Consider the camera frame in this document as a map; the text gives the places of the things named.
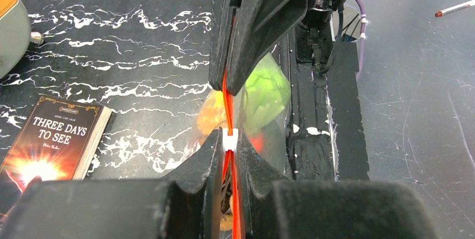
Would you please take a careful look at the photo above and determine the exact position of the dark paperback book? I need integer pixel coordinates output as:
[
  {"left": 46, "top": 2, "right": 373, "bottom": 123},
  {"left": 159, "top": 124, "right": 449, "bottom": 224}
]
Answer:
[{"left": 1, "top": 95, "right": 112, "bottom": 222}]

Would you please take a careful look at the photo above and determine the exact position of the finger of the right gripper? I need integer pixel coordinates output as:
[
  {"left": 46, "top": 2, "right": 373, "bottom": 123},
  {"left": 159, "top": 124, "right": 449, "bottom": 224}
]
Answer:
[
  {"left": 225, "top": 0, "right": 308, "bottom": 95},
  {"left": 208, "top": 0, "right": 234, "bottom": 91}
]

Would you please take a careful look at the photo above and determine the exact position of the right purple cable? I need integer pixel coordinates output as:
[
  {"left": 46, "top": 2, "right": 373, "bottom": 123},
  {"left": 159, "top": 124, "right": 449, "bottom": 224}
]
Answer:
[{"left": 348, "top": 0, "right": 369, "bottom": 81}]

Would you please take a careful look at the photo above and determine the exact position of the orange brown toy potato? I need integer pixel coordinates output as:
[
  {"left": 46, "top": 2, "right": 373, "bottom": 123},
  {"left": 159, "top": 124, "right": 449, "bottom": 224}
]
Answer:
[{"left": 196, "top": 90, "right": 227, "bottom": 135}]

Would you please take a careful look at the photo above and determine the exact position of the red tipped white stick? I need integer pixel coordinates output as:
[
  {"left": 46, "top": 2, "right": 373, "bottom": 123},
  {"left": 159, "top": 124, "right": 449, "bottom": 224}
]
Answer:
[{"left": 435, "top": 0, "right": 475, "bottom": 17}]

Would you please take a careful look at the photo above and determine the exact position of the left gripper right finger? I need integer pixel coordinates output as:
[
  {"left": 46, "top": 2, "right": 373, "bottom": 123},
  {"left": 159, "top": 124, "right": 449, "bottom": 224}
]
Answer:
[{"left": 236, "top": 134, "right": 438, "bottom": 238}]

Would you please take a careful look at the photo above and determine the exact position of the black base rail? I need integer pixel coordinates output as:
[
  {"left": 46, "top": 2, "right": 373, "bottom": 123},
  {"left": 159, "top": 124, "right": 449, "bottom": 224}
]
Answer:
[{"left": 279, "top": 27, "right": 369, "bottom": 181}]

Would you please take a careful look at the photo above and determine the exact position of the green toy lime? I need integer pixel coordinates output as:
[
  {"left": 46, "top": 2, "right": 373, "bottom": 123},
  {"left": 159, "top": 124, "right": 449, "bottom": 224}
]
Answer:
[{"left": 243, "top": 60, "right": 290, "bottom": 135}]

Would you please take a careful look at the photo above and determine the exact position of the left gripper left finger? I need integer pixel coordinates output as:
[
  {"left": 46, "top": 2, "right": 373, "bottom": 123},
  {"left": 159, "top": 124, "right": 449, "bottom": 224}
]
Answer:
[{"left": 1, "top": 129, "right": 223, "bottom": 238}]

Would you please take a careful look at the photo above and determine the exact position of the round three-drawer cabinet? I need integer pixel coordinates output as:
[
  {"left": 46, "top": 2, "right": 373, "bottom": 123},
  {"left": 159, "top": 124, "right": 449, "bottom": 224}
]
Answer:
[{"left": 1, "top": 0, "right": 44, "bottom": 77}]

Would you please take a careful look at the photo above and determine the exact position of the clear zip top bag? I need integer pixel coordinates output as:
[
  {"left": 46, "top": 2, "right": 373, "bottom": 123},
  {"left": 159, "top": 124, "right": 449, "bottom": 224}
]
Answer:
[{"left": 159, "top": 53, "right": 292, "bottom": 239}]

